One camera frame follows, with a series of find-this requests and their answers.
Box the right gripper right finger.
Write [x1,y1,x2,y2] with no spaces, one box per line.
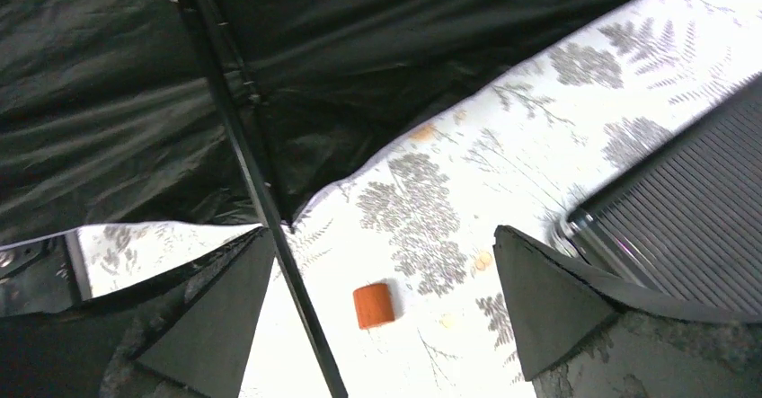
[493,226,761,397]

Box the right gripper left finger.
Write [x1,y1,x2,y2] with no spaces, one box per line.
[1,228,274,397]

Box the lilac folding umbrella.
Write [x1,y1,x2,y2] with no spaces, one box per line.
[1,0,631,397]

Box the black aluminium briefcase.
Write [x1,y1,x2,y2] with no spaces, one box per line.
[554,78,761,317]

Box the red-brown wooden block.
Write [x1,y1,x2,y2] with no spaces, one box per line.
[352,282,396,330]

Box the floral table mat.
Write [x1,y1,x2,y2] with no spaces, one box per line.
[74,0,762,398]

